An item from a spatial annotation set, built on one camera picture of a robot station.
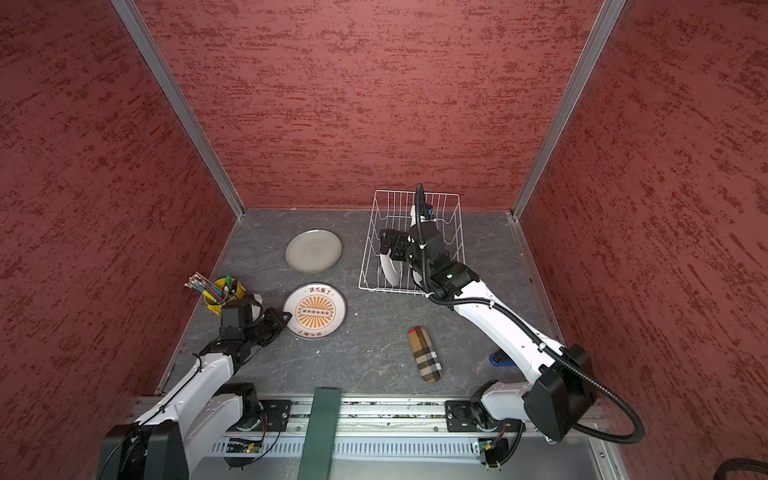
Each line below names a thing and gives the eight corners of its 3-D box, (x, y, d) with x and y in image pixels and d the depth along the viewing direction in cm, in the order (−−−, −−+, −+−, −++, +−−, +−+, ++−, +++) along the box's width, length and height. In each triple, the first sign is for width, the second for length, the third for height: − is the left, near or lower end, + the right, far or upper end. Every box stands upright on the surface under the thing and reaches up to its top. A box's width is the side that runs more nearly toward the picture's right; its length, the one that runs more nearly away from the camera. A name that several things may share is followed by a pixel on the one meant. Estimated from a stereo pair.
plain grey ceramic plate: (281, 274, 104) (279, 270, 102) (293, 233, 116) (292, 229, 115) (338, 274, 104) (337, 270, 102) (344, 233, 117) (344, 229, 115)
